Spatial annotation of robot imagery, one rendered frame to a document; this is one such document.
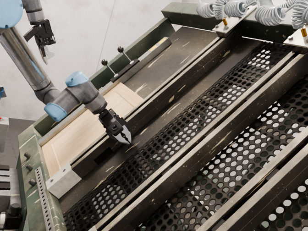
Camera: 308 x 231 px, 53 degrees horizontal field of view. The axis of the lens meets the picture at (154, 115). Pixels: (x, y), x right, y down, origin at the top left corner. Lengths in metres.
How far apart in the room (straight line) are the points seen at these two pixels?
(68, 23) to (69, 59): 0.51
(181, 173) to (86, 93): 0.45
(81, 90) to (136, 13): 4.00
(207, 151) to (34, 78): 0.67
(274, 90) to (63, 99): 0.72
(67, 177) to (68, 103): 0.35
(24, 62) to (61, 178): 0.49
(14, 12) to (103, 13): 3.91
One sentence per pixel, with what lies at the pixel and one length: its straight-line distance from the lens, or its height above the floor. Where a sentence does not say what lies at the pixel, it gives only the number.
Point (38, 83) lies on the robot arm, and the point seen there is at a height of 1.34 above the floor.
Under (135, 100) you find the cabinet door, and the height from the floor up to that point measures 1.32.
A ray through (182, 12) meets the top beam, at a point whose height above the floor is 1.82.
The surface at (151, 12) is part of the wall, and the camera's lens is 5.21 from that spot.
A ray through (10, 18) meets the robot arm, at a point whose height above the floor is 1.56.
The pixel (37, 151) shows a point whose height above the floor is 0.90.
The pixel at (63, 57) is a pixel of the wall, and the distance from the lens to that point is 4.73.
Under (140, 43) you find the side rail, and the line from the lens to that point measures 2.05.
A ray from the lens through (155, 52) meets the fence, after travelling 1.83.
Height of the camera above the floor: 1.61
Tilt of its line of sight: 13 degrees down
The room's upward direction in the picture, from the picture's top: 18 degrees clockwise
